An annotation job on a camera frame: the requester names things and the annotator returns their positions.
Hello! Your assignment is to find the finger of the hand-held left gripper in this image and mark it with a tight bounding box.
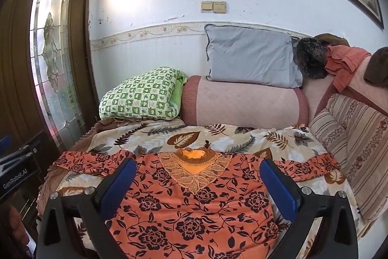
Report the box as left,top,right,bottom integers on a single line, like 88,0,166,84
12,131,45,161
0,134,13,156

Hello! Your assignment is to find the grey pillow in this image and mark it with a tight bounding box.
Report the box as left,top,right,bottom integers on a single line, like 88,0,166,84
204,24,304,88

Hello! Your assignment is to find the orange floral garment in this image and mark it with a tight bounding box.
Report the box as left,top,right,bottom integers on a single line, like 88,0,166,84
55,148,340,259

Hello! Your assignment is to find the olive brown cloth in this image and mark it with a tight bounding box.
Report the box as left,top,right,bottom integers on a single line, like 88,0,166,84
314,33,350,49

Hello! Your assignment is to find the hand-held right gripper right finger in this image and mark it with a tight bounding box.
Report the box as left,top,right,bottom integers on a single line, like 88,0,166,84
259,159,359,259

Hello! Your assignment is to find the wooden door with stained glass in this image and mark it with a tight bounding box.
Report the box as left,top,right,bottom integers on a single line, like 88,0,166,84
0,0,100,162

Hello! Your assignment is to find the orange towel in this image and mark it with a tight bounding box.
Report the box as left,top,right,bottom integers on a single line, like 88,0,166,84
324,45,372,92

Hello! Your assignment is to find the pink sofa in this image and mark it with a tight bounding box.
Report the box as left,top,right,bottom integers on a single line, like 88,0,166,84
303,56,388,126

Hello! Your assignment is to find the brown frilled bed cover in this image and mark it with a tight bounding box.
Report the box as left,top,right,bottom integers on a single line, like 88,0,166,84
36,119,122,208

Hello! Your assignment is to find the leaf print blanket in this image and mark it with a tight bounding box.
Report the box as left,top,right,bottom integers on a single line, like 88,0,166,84
45,122,364,259

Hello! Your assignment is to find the pink bolster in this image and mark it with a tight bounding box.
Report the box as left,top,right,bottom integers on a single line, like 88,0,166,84
181,75,309,129

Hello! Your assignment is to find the green checkered pillow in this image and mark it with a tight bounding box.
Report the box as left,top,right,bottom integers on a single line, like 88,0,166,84
99,67,188,120

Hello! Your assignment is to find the small striped cushion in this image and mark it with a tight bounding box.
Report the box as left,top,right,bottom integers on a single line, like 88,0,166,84
309,109,349,162

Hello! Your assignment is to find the large striped cushion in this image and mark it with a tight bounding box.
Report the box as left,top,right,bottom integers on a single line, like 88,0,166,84
326,93,388,223

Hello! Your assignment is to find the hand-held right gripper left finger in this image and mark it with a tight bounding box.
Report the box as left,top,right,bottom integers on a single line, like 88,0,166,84
36,158,137,259

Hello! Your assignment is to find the dark furry cloth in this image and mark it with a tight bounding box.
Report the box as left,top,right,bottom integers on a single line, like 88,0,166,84
295,37,329,79

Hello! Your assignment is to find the dark brown cloth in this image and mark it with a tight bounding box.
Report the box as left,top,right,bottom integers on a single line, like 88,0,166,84
364,47,388,88

